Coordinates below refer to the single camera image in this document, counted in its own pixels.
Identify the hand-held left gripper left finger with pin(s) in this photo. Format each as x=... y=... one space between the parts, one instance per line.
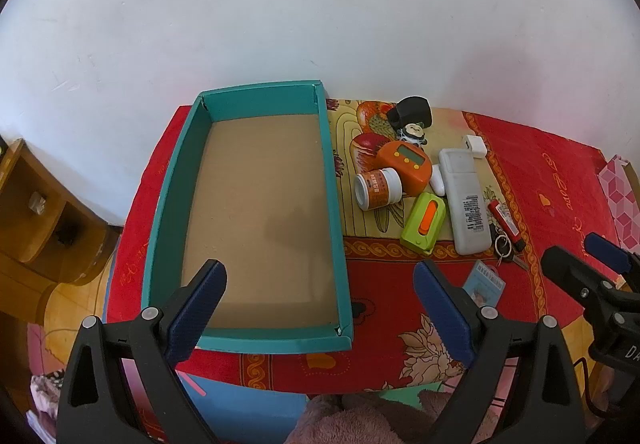
x=200 y=309

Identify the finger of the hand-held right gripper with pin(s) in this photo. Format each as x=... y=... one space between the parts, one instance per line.
x=575 y=271
x=607 y=251

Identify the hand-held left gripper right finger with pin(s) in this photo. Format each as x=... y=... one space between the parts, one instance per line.
x=442 y=309

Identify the blue ID card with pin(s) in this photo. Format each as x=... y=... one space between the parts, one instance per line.
x=482 y=286

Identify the black key with rings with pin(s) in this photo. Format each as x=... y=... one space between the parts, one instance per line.
x=502 y=249

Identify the green utility knife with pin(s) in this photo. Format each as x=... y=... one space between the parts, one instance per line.
x=422 y=224

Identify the white remote control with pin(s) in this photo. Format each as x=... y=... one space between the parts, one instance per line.
x=465 y=204

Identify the teal cardboard box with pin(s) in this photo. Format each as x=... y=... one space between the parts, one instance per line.
x=260 y=204

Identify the white earbuds case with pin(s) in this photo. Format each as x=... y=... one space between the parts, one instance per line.
x=437 y=181

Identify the white jar with orange label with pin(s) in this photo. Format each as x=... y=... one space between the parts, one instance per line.
x=380 y=189

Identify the orange timer with monkey figure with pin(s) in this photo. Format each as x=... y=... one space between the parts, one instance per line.
x=405 y=169

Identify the pink patterned box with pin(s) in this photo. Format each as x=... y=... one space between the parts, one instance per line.
x=620 y=194

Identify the red lighter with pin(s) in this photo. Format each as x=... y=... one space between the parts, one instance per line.
x=504 y=222

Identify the red printed blanket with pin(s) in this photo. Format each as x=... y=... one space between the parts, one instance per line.
x=545 y=174

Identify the blue foam floor mat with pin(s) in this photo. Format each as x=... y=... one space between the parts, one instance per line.
x=250 y=416

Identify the pink fluffy cloth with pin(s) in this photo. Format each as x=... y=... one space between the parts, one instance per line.
x=360 y=419

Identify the white charger adapter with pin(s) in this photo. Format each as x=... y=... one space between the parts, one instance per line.
x=474 y=145

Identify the wooden cabinet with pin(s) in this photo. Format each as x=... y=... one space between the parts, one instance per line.
x=30 y=244

